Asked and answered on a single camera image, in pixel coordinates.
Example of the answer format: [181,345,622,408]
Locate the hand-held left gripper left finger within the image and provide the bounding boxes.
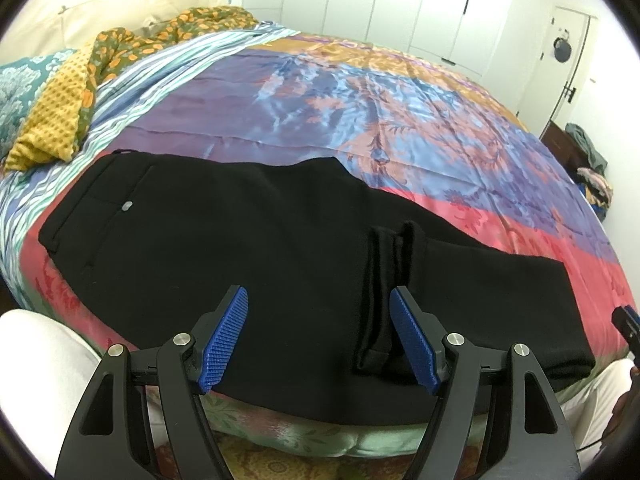
[54,285,249,480]

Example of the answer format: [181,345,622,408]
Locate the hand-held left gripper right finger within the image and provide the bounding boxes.
[389,285,583,480]

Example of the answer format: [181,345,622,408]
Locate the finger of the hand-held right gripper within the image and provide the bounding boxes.
[612,305,640,346]

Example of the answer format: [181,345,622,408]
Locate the black pants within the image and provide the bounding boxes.
[39,152,597,421]

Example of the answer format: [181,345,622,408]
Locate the person's right hand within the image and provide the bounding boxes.
[600,365,640,453]

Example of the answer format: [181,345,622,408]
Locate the person's right leg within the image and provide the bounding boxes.
[560,360,633,466]

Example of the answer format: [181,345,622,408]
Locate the person's leg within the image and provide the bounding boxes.
[0,310,166,480]
[560,360,633,466]

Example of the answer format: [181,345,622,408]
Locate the pile of clothes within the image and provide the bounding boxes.
[577,167,615,208]

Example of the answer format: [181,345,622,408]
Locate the patterned floor rug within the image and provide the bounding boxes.
[220,440,431,480]

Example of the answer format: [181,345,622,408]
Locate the grey cloth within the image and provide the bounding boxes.
[565,122,608,171]

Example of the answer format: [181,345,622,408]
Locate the person's left leg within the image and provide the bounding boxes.
[0,310,166,480]

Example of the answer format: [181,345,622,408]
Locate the dark wooden nightstand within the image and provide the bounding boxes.
[540,120,586,176]

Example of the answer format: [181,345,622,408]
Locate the colourful satin quilt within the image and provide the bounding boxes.
[15,32,636,461]

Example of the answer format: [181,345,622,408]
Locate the white door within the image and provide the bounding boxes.
[517,5,591,136]

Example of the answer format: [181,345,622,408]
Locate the yellow floral blanket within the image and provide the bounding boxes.
[0,22,301,306]

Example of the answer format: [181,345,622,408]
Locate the yellow dotted pillow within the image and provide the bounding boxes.
[5,47,98,171]

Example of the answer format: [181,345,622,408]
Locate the green orange floral blanket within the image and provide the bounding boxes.
[80,5,261,126]

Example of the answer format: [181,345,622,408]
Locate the teal floral pillow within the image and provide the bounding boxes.
[0,49,76,161]

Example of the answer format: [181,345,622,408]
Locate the white wardrobe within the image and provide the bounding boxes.
[242,0,523,78]

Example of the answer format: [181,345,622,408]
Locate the cream padded headboard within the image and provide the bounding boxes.
[0,0,233,68]

